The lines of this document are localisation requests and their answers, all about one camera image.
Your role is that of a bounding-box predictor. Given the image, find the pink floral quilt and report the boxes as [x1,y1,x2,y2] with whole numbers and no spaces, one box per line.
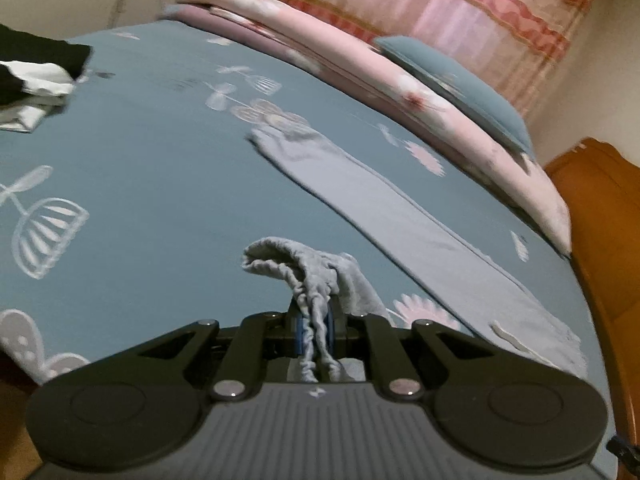
[160,0,573,256]

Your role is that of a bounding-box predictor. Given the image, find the pink patterned curtain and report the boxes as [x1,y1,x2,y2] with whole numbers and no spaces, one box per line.
[277,0,601,121]

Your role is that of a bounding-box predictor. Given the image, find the black and white clothes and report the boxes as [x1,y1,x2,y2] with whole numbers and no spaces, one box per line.
[0,22,93,133]

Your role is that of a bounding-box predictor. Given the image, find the grey sweatpants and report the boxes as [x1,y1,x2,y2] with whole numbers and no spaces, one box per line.
[241,122,588,383]

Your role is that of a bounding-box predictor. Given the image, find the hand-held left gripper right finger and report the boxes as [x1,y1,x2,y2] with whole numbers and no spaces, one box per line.
[325,295,501,403]

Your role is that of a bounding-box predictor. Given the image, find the teal pillow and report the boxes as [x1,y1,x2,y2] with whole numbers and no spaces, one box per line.
[372,35,533,153]

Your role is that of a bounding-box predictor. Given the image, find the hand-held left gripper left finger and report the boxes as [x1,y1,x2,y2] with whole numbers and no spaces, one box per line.
[137,310,306,403]

